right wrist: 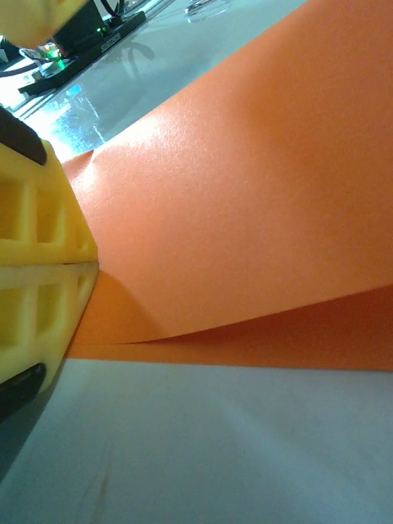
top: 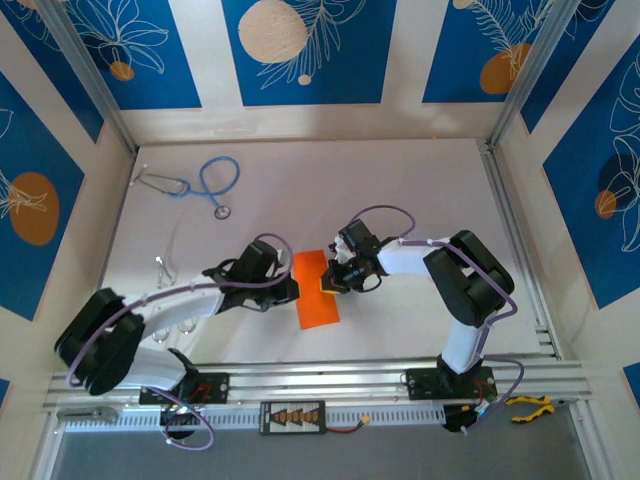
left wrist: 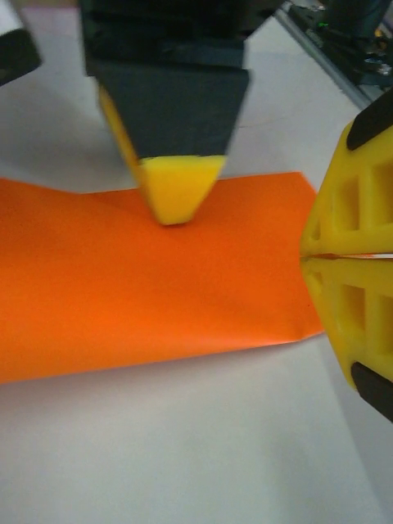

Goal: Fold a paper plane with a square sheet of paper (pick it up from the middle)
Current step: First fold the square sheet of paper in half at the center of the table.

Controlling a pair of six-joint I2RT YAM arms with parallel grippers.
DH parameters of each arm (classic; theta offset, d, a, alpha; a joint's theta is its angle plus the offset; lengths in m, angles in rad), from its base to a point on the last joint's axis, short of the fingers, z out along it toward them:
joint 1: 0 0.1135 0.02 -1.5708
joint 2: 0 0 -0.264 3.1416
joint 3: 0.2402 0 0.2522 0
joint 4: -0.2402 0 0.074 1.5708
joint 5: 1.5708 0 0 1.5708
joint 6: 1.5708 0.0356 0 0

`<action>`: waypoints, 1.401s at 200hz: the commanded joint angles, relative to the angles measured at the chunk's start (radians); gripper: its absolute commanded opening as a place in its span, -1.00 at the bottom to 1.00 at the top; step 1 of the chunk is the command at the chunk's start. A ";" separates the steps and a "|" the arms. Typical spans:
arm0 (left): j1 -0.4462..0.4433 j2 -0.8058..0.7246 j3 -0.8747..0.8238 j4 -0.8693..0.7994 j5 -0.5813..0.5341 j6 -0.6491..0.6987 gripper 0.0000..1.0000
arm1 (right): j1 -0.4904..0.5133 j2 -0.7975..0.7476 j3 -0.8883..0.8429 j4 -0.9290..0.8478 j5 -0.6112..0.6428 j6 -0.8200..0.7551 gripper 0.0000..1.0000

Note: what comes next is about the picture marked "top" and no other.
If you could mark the orange paper sheet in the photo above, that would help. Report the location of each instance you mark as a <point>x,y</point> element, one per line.
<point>315,310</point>

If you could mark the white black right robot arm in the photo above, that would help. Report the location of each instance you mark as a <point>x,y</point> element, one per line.
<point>470,285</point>

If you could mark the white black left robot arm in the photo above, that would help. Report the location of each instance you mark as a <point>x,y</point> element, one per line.
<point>175,305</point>

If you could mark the blue stethoscope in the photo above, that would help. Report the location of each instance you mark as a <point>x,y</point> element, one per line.
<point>222,212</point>

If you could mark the clear plastic glasses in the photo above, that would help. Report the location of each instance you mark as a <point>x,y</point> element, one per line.
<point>165,272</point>

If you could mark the black power distribution board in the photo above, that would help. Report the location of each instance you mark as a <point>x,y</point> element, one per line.
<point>292,417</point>

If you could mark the yellow black pliers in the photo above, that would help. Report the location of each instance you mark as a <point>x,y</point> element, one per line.
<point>542,406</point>

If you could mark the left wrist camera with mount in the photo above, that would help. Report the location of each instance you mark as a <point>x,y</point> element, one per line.
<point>285,256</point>

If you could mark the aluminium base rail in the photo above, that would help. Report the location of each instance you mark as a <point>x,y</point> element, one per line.
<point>320,380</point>

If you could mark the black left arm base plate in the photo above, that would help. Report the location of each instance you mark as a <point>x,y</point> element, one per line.
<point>215,387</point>

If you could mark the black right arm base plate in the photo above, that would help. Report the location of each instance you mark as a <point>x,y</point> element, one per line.
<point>425,382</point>

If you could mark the aluminium side rail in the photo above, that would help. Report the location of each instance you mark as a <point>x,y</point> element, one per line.
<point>500,190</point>

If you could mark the grey metal bracket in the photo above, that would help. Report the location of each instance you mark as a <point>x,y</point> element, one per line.
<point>85,414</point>

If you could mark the aluminium frame post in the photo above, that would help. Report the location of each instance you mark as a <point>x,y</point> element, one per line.
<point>530,70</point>
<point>85,70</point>

